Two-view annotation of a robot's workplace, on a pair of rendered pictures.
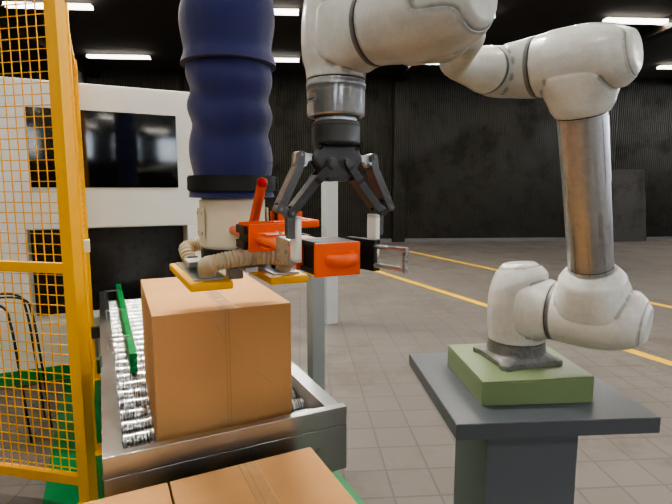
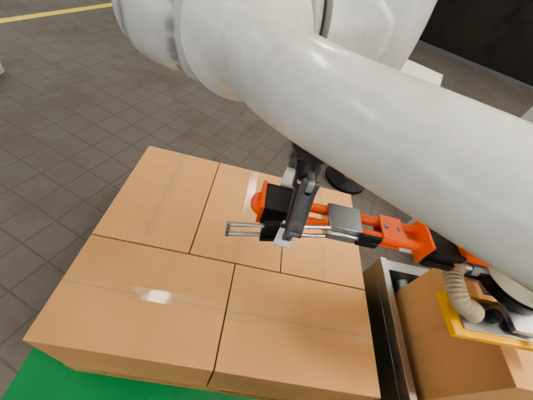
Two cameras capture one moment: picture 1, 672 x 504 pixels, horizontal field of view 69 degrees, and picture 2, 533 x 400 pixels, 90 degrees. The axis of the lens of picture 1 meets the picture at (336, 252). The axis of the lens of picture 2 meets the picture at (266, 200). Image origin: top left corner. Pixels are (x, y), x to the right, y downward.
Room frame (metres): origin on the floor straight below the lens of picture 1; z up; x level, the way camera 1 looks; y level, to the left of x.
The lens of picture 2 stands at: (0.83, -0.35, 1.59)
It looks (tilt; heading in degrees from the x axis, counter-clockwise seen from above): 48 degrees down; 107
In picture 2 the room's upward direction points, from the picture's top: 19 degrees clockwise
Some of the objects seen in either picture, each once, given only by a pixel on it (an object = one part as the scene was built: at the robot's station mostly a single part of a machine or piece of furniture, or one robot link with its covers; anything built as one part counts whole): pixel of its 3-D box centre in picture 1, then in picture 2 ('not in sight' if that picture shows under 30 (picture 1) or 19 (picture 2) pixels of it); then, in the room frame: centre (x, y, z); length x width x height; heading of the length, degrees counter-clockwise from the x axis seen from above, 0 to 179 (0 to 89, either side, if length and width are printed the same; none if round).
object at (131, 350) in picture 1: (116, 317); not in sight; (2.59, 1.19, 0.60); 1.60 x 0.11 x 0.09; 26
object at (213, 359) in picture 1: (209, 345); (512, 343); (1.65, 0.44, 0.75); 0.60 x 0.40 x 0.40; 24
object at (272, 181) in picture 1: (233, 183); not in sight; (1.29, 0.27, 1.31); 0.23 x 0.23 x 0.04
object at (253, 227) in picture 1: (261, 235); (435, 242); (1.07, 0.16, 1.19); 0.10 x 0.08 x 0.06; 116
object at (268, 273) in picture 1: (268, 264); (515, 323); (1.33, 0.19, 1.09); 0.34 x 0.10 x 0.05; 26
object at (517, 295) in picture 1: (521, 300); not in sight; (1.33, -0.51, 0.98); 0.18 x 0.16 x 0.22; 46
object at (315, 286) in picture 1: (316, 369); not in sight; (2.07, 0.09, 0.50); 0.07 x 0.07 x 1.00; 26
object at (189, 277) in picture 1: (198, 269); not in sight; (1.25, 0.36, 1.09); 0.34 x 0.10 x 0.05; 26
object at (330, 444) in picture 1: (237, 471); (381, 345); (1.33, 0.29, 0.47); 0.70 x 0.03 x 0.15; 116
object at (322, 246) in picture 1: (326, 255); (279, 205); (0.75, 0.01, 1.19); 0.08 x 0.07 x 0.05; 26
